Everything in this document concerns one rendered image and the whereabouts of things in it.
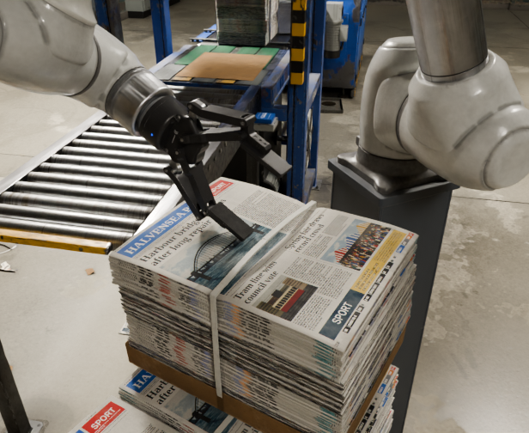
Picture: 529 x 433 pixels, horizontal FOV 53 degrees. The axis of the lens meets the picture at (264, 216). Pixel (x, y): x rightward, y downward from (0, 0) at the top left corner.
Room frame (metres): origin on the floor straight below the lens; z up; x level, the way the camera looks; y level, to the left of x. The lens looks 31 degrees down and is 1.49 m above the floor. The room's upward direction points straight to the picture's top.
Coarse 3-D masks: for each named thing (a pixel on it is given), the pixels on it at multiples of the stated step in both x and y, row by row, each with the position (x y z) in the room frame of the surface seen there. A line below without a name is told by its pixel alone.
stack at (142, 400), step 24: (144, 384) 0.59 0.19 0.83; (168, 384) 0.59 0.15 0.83; (384, 384) 0.59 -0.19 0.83; (96, 408) 0.54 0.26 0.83; (120, 408) 0.54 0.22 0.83; (144, 408) 0.56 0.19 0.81; (168, 408) 0.54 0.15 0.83; (192, 408) 0.54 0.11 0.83; (216, 408) 0.54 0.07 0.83; (384, 408) 0.58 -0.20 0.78; (72, 432) 0.50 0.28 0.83; (96, 432) 0.50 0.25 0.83; (120, 432) 0.50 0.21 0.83; (144, 432) 0.50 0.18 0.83; (168, 432) 0.50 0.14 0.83; (192, 432) 0.51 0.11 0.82; (216, 432) 0.50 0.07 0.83; (240, 432) 0.50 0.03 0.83; (360, 432) 0.50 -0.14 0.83; (384, 432) 0.59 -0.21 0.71
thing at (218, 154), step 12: (252, 96) 2.14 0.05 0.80; (240, 108) 1.99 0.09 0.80; (252, 108) 2.12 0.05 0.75; (216, 144) 1.63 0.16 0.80; (228, 144) 1.75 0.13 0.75; (204, 156) 1.53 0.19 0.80; (216, 156) 1.60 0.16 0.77; (228, 156) 1.74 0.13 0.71; (204, 168) 1.47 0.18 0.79; (216, 168) 1.59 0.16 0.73; (168, 192) 1.29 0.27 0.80; (168, 204) 1.22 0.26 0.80; (156, 216) 1.16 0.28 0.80; (144, 228) 1.11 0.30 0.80
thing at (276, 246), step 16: (288, 208) 0.76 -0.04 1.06; (320, 208) 0.76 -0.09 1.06; (272, 224) 0.71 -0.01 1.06; (288, 224) 0.71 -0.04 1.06; (304, 224) 0.71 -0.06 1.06; (256, 240) 0.66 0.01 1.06; (272, 240) 0.66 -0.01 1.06; (288, 240) 0.66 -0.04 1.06; (240, 256) 0.62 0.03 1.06; (256, 256) 0.62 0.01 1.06; (272, 256) 0.62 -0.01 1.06; (224, 272) 0.58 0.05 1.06; (240, 272) 0.58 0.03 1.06; (256, 272) 0.58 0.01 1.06; (208, 288) 0.55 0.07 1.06; (224, 288) 0.55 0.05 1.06; (240, 288) 0.55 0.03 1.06; (208, 304) 0.54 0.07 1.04; (224, 304) 0.52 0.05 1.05; (208, 320) 0.54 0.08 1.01; (224, 320) 0.52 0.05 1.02; (208, 336) 0.54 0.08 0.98; (224, 336) 0.53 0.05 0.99; (208, 352) 0.55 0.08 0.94; (224, 352) 0.53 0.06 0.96; (208, 368) 0.55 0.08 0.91; (224, 368) 0.53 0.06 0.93; (208, 384) 0.55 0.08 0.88; (224, 384) 0.53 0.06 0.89
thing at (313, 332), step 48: (336, 240) 0.66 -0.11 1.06; (384, 240) 0.65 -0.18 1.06; (288, 288) 0.55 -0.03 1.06; (336, 288) 0.54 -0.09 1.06; (384, 288) 0.55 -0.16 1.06; (240, 336) 0.51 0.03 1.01; (288, 336) 0.47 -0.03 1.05; (336, 336) 0.46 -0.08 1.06; (384, 336) 0.56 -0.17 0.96; (240, 384) 0.52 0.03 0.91; (288, 384) 0.47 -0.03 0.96; (336, 384) 0.44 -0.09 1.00; (336, 432) 0.44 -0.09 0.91
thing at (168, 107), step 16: (160, 112) 0.71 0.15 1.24; (176, 112) 0.71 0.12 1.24; (144, 128) 0.71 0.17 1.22; (160, 128) 0.70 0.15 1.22; (176, 128) 0.71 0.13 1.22; (192, 128) 0.70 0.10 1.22; (160, 144) 0.71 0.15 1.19; (176, 144) 0.71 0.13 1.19; (192, 144) 0.70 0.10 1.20; (208, 144) 0.70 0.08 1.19; (176, 160) 0.72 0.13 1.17; (192, 160) 0.70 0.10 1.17
